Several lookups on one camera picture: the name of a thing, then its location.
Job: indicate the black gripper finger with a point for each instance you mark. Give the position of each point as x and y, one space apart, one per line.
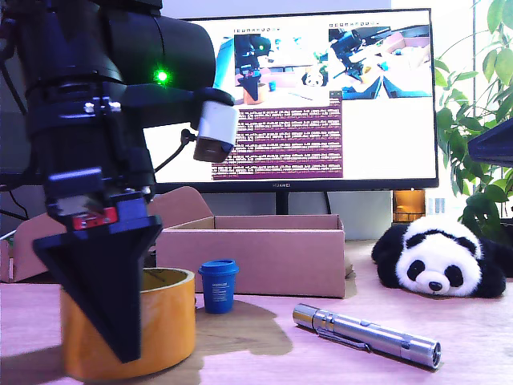
495 142

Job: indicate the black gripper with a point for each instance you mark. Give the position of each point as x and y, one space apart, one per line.
92 156

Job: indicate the orange-brown packing tape roll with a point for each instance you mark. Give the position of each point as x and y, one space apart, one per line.
168 321

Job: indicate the open brown cardboard box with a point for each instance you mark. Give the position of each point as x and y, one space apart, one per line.
260 256

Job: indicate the green leafy plant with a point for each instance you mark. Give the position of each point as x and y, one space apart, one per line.
477 100

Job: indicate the small blue lidded cup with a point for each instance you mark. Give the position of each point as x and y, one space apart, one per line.
218 288

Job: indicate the bright-screen Huawei monitor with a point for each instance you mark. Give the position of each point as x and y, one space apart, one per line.
380 140

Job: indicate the black and white panda plush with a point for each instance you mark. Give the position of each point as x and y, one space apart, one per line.
435 256

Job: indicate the silver pen flashlight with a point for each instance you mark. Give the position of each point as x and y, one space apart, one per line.
372 335

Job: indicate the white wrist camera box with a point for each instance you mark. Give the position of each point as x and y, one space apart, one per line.
216 124

